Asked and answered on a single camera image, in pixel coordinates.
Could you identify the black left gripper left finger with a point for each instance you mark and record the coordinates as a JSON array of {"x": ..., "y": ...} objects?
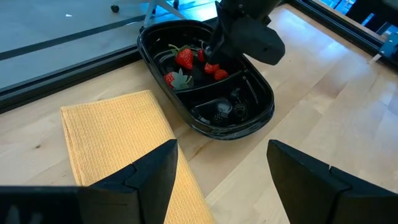
[{"x": 140, "y": 186}]

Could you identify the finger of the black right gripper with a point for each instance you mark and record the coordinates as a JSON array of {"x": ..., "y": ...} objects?
[
  {"x": 255, "y": 40},
  {"x": 216, "y": 40}
]

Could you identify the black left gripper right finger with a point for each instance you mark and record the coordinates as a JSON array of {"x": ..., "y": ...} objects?
[{"x": 311, "y": 193}]

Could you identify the large red strawberry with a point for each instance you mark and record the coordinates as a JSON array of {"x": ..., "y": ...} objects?
[{"x": 185, "y": 58}]

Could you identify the small strawberry with leaf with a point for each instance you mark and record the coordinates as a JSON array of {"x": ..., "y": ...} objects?
[{"x": 169, "y": 79}]

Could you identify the dark round plum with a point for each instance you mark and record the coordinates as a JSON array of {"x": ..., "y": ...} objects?
[{"x": 223, "y": 106}]

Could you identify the black plastic food container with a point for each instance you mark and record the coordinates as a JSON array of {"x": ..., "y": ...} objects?
[{"x": 252, "y": 90}]

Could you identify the yellow waffle cloth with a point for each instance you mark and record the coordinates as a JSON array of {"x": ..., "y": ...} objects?
[{"x": 109, "y": 133}]

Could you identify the white office chair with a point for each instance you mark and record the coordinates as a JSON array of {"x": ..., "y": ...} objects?
[{"x": 152, "y": 7}]

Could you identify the grey metal clamp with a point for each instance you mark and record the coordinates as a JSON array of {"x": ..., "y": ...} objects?
[{"x": 390, "y": 46}]

